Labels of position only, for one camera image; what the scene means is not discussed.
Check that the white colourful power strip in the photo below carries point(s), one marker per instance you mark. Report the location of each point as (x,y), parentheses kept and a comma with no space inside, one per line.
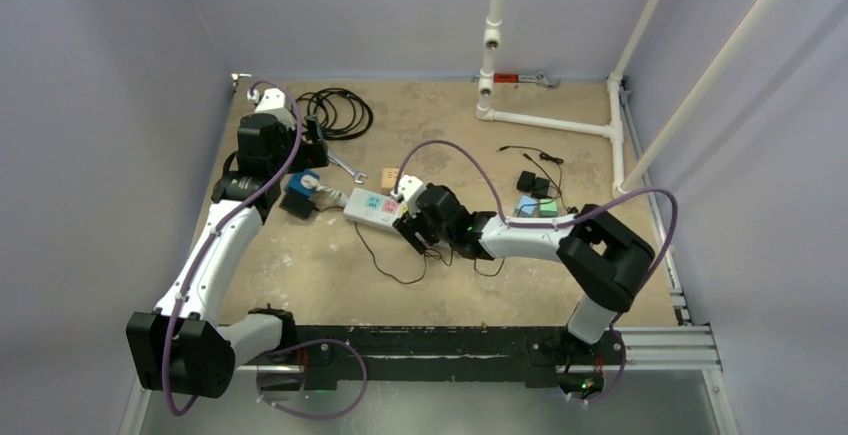
(373,209)

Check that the blue plug adapter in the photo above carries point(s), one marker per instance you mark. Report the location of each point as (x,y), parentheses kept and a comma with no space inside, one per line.
(526,207)

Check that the beige dragon cube socket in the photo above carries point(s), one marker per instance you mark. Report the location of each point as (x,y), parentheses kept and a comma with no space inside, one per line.
(388,179)

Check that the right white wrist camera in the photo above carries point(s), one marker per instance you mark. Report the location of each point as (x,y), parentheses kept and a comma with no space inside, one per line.
(407,192)

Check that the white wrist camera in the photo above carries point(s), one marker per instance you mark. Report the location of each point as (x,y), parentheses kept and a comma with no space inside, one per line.
(274,102)
(407,192)

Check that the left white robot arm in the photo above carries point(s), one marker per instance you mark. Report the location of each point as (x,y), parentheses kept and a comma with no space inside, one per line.
(179,347)

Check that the red handled adjustable wrench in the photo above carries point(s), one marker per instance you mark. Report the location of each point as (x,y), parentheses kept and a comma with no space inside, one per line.
(538,78)

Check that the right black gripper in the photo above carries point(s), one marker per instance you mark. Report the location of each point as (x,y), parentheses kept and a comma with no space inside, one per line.
(414,227)

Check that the green plug adapter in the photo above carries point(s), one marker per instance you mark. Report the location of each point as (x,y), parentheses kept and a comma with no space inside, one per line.
(548,208)

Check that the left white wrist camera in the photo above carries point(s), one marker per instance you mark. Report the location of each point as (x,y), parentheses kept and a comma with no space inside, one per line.
(274,102)

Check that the blue wall socket box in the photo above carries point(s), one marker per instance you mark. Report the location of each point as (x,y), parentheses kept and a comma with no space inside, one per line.
(303,183)

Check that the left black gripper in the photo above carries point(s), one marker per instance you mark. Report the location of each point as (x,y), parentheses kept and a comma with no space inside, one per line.
(312,154)

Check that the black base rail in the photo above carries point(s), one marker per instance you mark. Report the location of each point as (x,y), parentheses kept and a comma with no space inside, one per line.
(535,356)

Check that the silver open-end wrench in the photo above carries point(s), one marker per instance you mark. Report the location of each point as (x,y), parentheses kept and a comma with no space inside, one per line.
(358,176)

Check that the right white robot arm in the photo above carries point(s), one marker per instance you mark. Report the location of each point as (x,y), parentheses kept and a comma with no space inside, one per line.
(609,261)

